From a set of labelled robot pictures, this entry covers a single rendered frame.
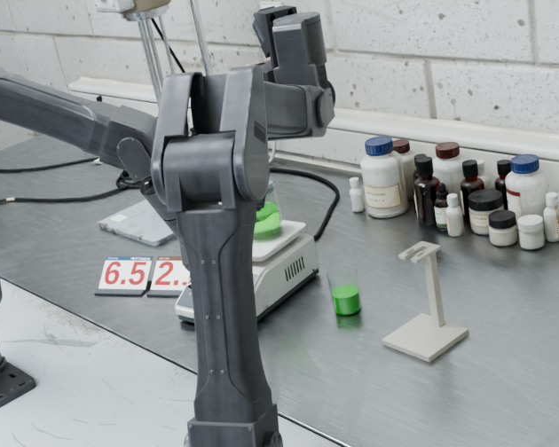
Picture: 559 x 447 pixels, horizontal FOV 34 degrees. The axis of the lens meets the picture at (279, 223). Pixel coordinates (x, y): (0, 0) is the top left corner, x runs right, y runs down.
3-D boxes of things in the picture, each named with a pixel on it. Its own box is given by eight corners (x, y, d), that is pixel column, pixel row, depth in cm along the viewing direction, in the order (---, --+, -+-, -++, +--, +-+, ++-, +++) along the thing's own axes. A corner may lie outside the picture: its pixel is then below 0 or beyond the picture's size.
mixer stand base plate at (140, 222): (155, 247, 165) (153, 241, 164) (97, 226, 179) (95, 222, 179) (276, 185, 182) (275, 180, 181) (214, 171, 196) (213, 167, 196)
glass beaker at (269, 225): (261, 225, 143) (250, 175, 140) (294, 230, 139) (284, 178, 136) (233, 245, 138) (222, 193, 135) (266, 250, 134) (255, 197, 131)
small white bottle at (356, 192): (366, 211, 162) (361, 179, 160) (354, 214, 162) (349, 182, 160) (364, 206, 164) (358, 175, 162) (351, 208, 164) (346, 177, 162)
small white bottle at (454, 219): (467, 231, 147) (462, 192, 145) (461, 237, 145) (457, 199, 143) (451, 230, 149) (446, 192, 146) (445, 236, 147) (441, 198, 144)
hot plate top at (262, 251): (262, 262, 132) (261, 257, 131) (200, 252, 139) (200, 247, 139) (310, 228, 140) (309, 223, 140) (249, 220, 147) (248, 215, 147)
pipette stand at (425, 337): (429, 363, 115) (416, 271, 110) (382, 344, 121) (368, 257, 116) (468, 333, 119) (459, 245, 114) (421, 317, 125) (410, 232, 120)
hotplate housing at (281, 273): (242, 338, 129) (231, 287, 126) (176, 321, 137) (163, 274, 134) (330, 267, 144) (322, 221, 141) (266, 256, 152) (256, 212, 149)
